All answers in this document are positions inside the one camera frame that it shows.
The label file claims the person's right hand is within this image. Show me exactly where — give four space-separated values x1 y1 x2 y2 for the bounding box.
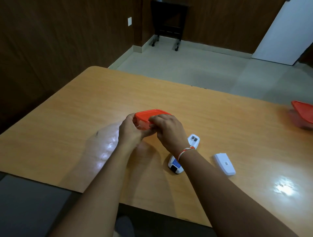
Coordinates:
149 114 189 154

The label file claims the black rolling table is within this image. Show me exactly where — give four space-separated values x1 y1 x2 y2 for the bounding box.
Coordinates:
150 0 192 52

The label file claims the white door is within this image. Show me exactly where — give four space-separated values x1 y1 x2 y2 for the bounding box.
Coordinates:
252 0 313 66

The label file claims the person's left hand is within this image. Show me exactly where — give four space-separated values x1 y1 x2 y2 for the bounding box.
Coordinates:
118 113 157 148

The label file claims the orange and white wrist thread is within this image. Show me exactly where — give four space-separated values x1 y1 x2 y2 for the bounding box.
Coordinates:
177 146 196 162

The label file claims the white battery cover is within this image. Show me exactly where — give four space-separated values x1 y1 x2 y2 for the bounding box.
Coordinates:
213 153 236 176

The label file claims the clear container with orange lid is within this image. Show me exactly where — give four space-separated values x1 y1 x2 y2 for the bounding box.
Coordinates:
133 109 172 130
289 100 313 130

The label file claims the person's left forearm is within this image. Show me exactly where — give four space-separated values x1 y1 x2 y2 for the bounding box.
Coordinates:
50 143 135 237

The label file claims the person's right forearm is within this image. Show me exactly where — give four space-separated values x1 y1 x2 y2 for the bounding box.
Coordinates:
175 147 297 237

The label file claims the white remote control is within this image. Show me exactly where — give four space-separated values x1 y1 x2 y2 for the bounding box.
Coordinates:
168 134 201 174

